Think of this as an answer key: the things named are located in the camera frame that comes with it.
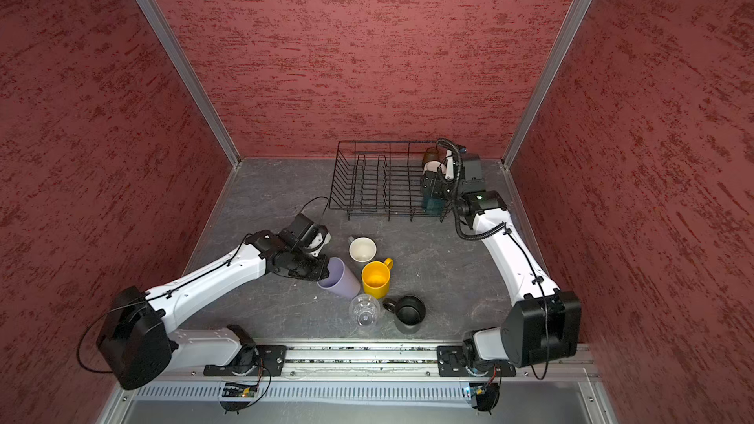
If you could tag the black mug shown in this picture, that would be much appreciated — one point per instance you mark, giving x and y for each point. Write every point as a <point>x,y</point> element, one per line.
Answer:
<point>409,313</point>

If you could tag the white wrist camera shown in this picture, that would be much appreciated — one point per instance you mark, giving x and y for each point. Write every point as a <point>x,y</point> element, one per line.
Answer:
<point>468,172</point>
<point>306,236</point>

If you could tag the dark green white-inside mug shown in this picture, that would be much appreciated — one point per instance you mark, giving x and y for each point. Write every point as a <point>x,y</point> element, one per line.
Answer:
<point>430,206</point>

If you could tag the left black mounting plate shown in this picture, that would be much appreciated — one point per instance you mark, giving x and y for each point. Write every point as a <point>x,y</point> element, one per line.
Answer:
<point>265,360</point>

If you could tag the aluminium corner post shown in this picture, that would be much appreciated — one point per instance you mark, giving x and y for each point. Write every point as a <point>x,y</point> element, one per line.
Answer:
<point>171,45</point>
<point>564,39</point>

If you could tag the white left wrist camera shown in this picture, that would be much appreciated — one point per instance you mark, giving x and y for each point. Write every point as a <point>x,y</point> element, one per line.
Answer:
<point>306,236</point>

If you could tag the clear glass cup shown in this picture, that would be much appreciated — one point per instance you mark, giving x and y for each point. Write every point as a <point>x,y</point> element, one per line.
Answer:
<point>366,310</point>

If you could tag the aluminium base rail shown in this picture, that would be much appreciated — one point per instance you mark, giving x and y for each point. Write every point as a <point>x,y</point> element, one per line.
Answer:
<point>357,373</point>

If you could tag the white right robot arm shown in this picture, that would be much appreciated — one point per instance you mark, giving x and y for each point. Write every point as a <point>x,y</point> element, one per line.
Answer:
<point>544,322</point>

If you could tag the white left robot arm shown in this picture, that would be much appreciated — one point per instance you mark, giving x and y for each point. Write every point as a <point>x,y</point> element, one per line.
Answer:
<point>142,334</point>

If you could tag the black wire dish rack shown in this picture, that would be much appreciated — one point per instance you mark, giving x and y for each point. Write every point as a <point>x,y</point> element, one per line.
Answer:
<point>381,178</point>

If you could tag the white mug red inside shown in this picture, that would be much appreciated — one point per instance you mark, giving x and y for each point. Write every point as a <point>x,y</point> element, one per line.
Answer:
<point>435,167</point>

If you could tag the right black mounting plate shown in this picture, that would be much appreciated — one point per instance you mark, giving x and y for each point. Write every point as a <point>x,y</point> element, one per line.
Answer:
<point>463,361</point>

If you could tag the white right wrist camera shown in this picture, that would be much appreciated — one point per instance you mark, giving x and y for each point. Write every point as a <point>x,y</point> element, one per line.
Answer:
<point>468,172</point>

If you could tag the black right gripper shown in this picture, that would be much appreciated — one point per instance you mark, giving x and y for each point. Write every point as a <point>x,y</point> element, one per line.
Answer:
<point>439,179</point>

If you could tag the right aluminium corner post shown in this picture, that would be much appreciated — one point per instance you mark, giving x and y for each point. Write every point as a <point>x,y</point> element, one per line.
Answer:
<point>564,39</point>

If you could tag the yellow mug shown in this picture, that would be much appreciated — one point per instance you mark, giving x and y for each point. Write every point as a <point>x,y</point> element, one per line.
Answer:
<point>376,277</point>

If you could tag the left aluminium corner post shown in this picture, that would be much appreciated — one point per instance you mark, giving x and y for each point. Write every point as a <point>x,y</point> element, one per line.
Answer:
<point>171,45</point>

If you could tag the brown gold textured cup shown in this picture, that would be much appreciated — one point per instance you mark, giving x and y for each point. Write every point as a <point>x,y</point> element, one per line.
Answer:
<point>432,154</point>

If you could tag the small cream mug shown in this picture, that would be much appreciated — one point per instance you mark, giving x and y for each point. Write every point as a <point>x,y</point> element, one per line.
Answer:
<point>362,250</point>

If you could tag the lilac plastic cup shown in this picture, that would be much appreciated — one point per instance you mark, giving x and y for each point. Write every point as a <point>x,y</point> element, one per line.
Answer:
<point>340,281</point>

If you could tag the black mounting plate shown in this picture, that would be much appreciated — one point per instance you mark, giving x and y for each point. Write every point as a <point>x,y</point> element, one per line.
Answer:
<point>463,361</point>
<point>265,360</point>

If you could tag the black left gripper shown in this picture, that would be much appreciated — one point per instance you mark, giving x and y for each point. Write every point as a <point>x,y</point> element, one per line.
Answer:
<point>321,271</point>

